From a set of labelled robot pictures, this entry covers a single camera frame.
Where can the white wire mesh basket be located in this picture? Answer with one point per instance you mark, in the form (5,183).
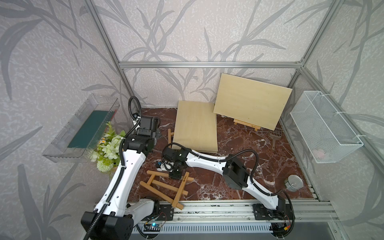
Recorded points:
(325,131)

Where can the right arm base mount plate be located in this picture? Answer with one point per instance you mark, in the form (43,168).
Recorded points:
(282,213)

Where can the aluminium front rail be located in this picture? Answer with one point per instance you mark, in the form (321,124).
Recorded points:
(241,211)

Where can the wooden easel frame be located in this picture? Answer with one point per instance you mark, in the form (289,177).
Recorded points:
(255,127)
(170,135)
(180,190)

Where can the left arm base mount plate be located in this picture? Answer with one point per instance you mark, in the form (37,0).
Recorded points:
(162,212)

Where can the clear plastic wall tray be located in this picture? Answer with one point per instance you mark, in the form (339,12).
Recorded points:
(80,136)

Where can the artificial flower bouquet in pot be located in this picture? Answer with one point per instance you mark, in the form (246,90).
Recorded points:
(106,154)

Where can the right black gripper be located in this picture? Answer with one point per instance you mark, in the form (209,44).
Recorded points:
(174,177)

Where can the brown plastic grid piece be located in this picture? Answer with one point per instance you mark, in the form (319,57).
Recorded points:
(275,134)

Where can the light plywood board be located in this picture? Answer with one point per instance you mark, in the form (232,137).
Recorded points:
(251,101)
(196,126)

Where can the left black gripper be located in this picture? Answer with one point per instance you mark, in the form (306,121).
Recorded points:
(157,133)

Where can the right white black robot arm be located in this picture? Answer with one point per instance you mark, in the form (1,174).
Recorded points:
(272,206)

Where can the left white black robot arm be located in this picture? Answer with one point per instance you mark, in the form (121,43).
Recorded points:
(112,219)

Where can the round metal tin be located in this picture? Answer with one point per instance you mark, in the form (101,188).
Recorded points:
(294,183)

